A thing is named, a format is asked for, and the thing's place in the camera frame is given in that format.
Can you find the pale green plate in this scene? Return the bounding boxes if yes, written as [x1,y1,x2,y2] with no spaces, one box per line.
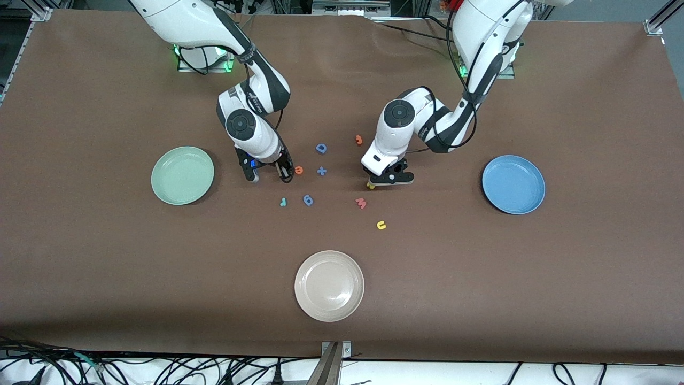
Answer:
[151,146,215,206]

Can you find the brown table cover mat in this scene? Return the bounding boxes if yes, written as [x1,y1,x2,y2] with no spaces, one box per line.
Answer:
[0,10,684,364]

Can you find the beige plate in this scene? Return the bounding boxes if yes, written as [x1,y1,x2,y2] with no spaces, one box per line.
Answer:
[294,250,365,322]

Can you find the blue plate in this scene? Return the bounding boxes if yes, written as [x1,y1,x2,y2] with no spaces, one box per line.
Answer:
[481,155,546,215]

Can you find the aluminium extrusion bar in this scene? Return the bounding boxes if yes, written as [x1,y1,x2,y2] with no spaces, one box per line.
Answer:
[307,341,353,385]

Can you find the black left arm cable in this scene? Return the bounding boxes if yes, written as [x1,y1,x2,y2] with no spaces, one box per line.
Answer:
[403,0,527,156]

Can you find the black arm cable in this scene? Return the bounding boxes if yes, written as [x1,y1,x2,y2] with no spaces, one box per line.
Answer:
[178,45,294,184]
[403,0,527,156]

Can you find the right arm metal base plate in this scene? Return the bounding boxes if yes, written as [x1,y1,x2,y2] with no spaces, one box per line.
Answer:
[176,47,236,73]

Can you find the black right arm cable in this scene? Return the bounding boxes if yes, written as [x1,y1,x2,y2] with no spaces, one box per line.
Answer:
[178,45,294,184]

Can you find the black cable across table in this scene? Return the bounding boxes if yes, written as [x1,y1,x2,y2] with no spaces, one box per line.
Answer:
[374,16,456,46]

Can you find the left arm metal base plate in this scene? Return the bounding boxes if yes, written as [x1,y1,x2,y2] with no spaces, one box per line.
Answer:
[460,48,516,80]

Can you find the grey metal frame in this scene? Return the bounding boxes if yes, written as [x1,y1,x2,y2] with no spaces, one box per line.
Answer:
[312,0,392,17]

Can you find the teal cable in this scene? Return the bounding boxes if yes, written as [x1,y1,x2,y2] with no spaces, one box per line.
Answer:
[74,351,105,372]

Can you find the aluminium frame rail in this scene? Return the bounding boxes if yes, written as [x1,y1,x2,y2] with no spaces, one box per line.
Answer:
[0,5,54,105]
[644,0,684,37]

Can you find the tangled black cables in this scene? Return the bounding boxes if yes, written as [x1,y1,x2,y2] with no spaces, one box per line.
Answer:
[0,336,321,385]

